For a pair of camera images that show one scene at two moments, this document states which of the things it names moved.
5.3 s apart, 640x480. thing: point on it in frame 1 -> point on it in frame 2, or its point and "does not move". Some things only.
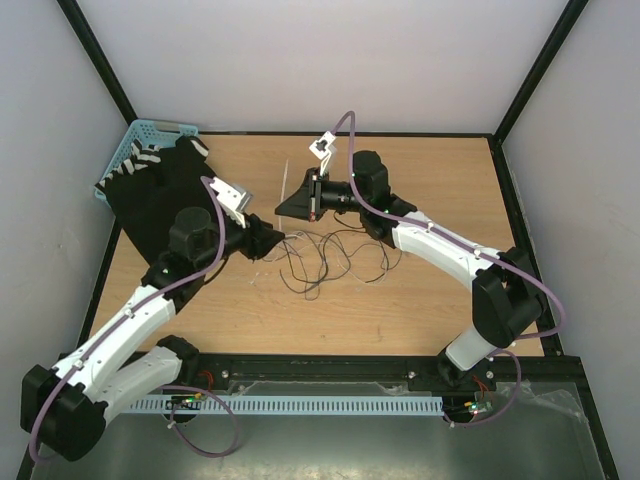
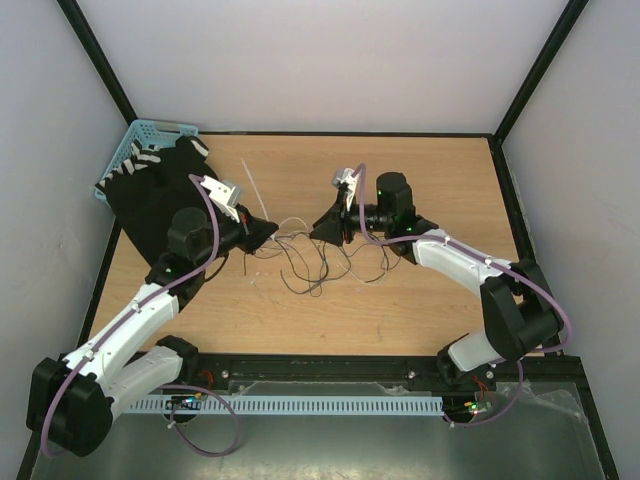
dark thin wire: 326,262 -> 312,281
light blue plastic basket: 149,132 does not move
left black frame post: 103,65 does not move
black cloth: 148,198 does not move
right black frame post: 570,15 does not move
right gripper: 307,202 -> 331,224
